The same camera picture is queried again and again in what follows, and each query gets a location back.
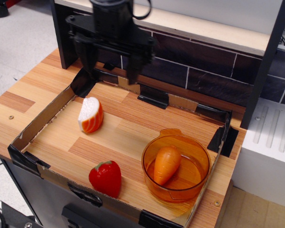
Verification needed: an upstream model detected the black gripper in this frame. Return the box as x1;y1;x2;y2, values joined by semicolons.
66;0;156;85

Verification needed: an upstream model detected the orange toy carrot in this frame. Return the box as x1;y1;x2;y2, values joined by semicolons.
154;145;181;185

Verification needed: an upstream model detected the orange transparent plastic pot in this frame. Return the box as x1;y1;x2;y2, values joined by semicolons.
141;129;211;202

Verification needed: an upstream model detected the cardboard fence with black tape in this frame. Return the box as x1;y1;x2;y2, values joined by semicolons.
7;64;244;228

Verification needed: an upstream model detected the white orange salmon sushi toy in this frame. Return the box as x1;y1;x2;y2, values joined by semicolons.
78;97;104;133

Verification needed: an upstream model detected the dark tile backsplash shelf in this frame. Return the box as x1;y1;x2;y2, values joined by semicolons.
50;0;285;128

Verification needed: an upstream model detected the black object top left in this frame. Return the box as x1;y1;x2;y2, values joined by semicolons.
0;0;9;18

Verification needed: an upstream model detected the red toy strawberry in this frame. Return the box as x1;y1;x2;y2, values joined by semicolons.
89;161;121;198

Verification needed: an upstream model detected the white ribbed sink drainboard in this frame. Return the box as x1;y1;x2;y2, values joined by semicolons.
232;98;285;206

